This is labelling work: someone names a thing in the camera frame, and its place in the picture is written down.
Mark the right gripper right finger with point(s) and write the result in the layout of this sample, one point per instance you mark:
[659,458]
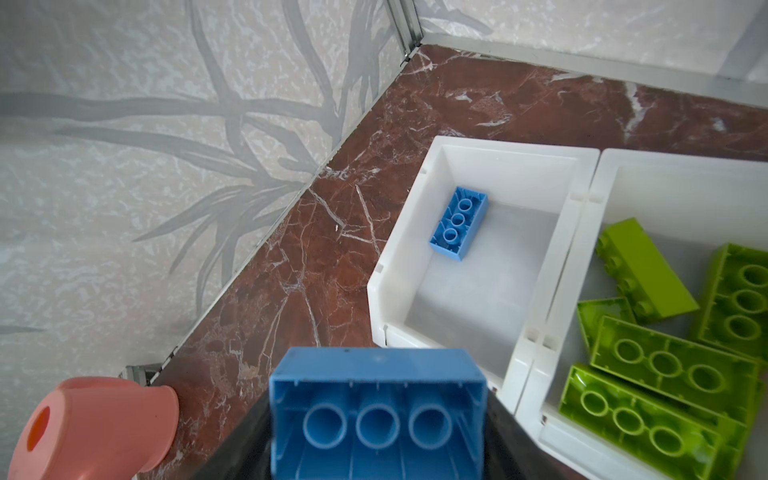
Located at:
[510,453]

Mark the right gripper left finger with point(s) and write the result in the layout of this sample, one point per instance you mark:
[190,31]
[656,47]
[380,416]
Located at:
[246,452]

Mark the blue lego brick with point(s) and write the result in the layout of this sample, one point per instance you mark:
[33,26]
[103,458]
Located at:
[377,413]
[459,223]

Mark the green lego brick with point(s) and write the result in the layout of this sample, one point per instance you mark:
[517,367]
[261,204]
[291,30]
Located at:
[591,312]
[643,276]
[733,315]
[718,382]
[680,441]

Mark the pink toy watering can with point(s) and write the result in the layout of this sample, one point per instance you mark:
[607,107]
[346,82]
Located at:
[97,428]

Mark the white three-compartment bin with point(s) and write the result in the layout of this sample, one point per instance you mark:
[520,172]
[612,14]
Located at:
[511,302]

